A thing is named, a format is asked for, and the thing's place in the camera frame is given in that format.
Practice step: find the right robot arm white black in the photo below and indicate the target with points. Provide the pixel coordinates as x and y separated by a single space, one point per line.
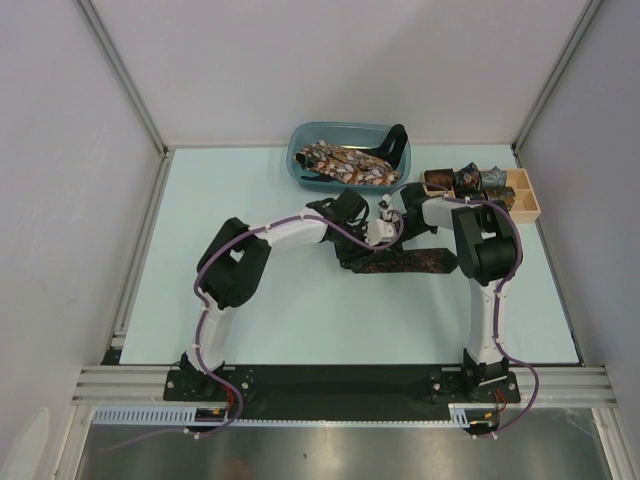
488 252

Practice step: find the wooden compartment tray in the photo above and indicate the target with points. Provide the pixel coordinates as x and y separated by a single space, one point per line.
526 208

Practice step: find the blue plastic basin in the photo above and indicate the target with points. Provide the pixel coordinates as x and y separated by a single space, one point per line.
391 141

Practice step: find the white cable duct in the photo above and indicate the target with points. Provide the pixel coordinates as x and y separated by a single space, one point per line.
180 416

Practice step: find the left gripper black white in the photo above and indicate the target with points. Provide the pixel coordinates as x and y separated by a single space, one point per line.
355 260

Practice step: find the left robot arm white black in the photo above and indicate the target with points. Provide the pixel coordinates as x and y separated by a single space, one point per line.
232 267

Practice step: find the rolled brown blue tie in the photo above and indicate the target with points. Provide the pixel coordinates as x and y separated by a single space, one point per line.
504 194

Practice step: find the pile of patterned ties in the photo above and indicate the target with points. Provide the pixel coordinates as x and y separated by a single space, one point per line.
346 165

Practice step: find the rolled dark blue tie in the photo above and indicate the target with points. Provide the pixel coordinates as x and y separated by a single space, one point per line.
467 179

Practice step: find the aluminium frame rail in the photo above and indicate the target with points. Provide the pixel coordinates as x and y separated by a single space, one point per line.
559 386

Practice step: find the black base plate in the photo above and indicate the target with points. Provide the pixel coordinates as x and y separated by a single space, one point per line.
341 393

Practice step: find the dark orange floral tie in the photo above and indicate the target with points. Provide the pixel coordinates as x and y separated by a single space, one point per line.
428 260

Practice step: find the rolled grey tie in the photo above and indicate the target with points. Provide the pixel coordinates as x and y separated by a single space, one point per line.
493 178

